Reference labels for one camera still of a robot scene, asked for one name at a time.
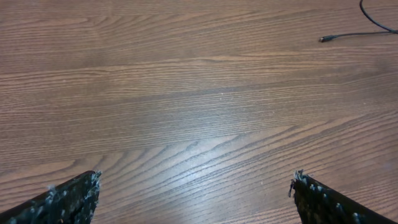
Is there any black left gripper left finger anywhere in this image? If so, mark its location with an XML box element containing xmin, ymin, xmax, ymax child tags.
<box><xmin>1</xmin><ymin>170</ymin><xmax>102</xmax><ymax>224</ymax></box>

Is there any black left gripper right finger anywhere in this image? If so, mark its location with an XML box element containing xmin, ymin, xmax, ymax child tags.
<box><xmin>288</xmin><ymin>170</ymin><xmax>397</xmax><ymax>224</ymax></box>

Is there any long black usb cable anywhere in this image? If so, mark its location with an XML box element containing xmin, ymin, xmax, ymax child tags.
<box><xmin>318</xmin><ymin>0</ymin><xmax>398</xmax><ymax>43</ymax></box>

